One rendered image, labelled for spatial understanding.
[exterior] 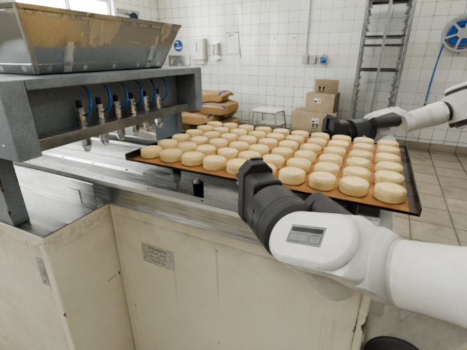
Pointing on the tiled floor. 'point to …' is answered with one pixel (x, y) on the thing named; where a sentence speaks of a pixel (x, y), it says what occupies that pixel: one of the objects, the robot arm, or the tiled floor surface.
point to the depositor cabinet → (64, 272)
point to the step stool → (269, 119)
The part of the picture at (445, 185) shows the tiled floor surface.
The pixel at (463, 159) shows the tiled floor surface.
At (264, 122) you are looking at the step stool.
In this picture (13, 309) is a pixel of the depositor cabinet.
